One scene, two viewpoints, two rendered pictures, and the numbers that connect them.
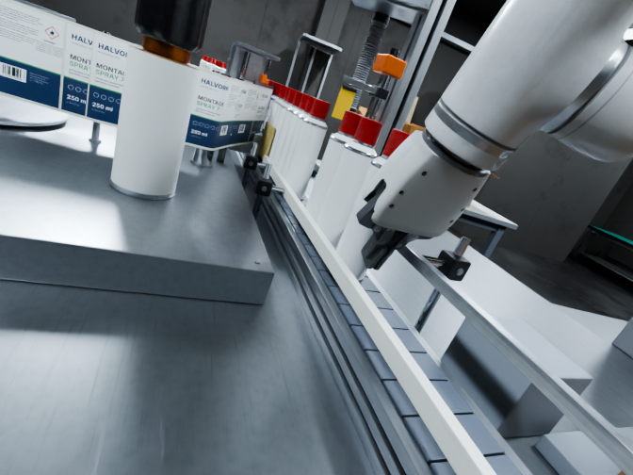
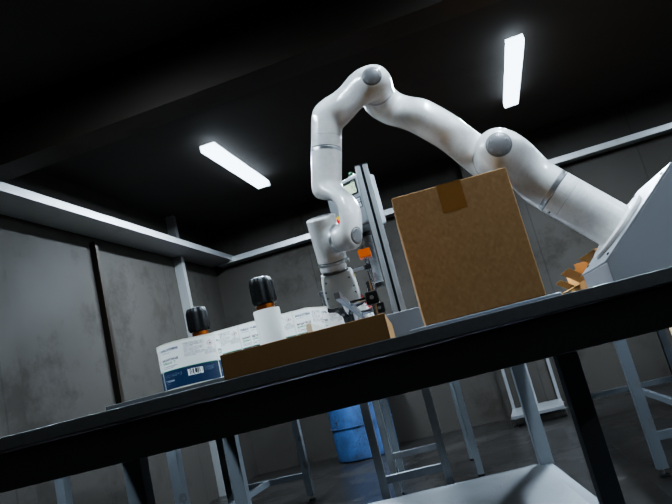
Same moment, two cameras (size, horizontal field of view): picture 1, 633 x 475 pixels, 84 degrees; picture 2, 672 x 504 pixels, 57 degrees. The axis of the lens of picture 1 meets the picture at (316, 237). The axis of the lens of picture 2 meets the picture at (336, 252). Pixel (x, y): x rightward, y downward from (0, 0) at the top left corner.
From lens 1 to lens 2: 152 cm
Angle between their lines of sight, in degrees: 44
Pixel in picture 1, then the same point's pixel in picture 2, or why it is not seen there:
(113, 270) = not seen: hidden behind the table
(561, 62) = (321, 240)
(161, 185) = not seen: hidden behind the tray
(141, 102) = (262, 327)
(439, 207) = (343, 289)
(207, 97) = (301, 322)
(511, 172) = not seen: outside the picture
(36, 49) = (230, 344)
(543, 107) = (328, 249)
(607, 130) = (339, 244)
